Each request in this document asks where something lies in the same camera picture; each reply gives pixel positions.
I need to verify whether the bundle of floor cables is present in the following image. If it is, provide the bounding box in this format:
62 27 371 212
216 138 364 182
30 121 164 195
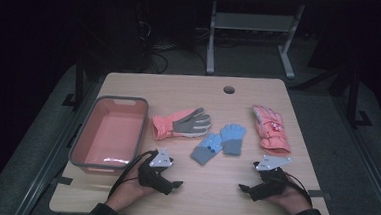
132 15 212 76

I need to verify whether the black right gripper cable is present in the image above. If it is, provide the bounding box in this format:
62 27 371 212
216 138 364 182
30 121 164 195
282 171 317 207

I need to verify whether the person's left hand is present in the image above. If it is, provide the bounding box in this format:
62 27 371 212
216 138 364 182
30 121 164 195
104 164 158 215

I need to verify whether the person's right hand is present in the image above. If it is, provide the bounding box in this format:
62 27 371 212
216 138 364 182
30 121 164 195
265 178 314 215

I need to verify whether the white metal desk frame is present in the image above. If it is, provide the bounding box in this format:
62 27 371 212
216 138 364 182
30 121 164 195
205 0 307 81

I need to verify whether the blue glove with dots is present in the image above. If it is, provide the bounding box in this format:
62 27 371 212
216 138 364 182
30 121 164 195
189 131 225 168

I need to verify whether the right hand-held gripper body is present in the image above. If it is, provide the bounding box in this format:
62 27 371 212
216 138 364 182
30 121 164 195
248 152 294 205

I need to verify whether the pink basket with grey rim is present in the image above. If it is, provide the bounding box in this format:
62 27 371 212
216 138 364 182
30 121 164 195
67 92 151 179

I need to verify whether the grey tape strip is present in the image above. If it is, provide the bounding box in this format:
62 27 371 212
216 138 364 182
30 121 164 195
56 175 74 186
307 189 334 201

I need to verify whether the plain blue glove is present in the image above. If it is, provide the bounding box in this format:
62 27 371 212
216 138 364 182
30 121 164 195
218 122 248 158

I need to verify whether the black stand post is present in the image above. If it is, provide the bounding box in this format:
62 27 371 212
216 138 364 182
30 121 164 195
345 61 378 130
61 51 89 111

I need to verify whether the pink glove with grey palm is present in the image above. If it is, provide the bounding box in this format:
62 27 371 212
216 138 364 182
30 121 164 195
150 104 213 145

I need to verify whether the metal frame rail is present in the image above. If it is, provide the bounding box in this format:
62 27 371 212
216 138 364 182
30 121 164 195
14 76 98 215
325 95 381 215

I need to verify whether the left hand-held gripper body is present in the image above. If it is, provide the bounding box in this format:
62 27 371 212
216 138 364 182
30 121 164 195
135 145 178 197

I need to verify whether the pink glove with red print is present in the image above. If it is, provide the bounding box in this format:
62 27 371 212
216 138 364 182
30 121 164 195
249 103 295 158

